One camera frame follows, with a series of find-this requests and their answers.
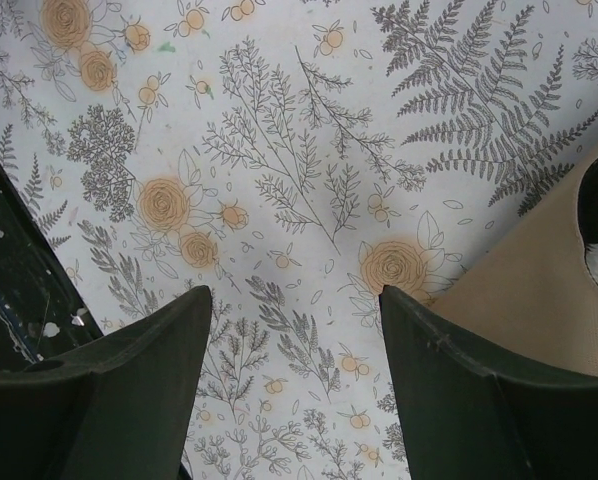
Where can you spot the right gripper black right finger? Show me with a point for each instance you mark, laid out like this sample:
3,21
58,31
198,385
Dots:
470,409

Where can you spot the floral table mat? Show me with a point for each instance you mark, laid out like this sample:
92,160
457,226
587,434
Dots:
295,157

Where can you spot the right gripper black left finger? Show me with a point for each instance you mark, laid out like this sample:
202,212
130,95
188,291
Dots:
118,407

